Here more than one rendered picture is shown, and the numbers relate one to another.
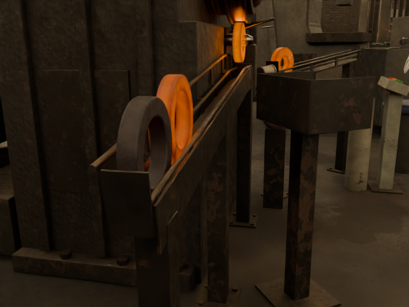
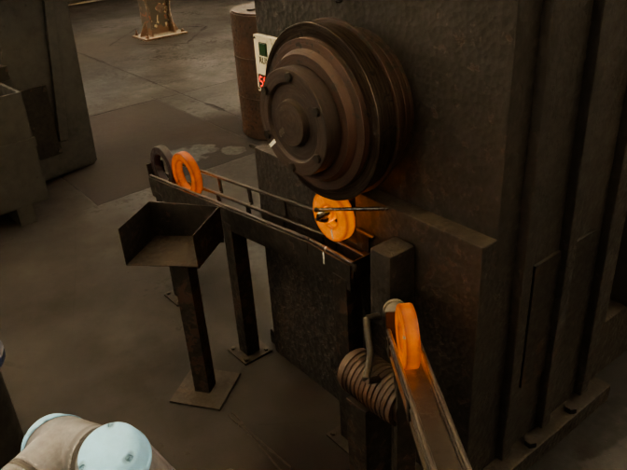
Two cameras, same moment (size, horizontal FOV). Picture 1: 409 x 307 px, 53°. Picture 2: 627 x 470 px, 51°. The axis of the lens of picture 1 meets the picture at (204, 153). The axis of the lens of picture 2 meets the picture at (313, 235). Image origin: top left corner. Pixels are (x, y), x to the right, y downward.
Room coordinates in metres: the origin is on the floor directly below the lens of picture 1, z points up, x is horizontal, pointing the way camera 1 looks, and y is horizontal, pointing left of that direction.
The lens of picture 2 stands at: (2.76, -1.48, 1.67)
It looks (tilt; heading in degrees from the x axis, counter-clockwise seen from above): 29 degrees down; 130
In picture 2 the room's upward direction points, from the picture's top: 4 degrees counter-clockwise
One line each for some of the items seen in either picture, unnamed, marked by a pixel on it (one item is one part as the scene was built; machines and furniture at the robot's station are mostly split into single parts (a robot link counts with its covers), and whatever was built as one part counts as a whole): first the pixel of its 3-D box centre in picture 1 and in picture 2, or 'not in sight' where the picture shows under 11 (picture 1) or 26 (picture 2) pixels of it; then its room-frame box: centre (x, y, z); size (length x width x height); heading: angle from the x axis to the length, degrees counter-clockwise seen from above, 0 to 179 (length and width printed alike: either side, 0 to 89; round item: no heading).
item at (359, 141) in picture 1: (359, 144); not in sight; (2.21, -0.86, 0.26); 0.12 x 0.12 x 0.52
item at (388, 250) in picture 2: (244, 70); (393, 283); (1.95, -0.19, 0.68); 0.11 x 0.08 x 0.24; 77
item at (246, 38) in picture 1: (231, 40); (341, 208); (1.73, -0.11, 0.82); 0.17 x 0.04 x 0.04; 77
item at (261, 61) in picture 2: not in sight; (282, 69); (1.41, 0.03, 1.15); 0.26 x 0.02 x 0.18; 167
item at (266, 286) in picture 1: (305, 195); (186, 308); (1.17, -0.30, 0.36); 0.26 x 0.20 x 0.72; 22
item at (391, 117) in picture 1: (389, 134); not in sight; (2.22, -1.02, 0.31); 0.24 x 0.16 x 0.62; 167
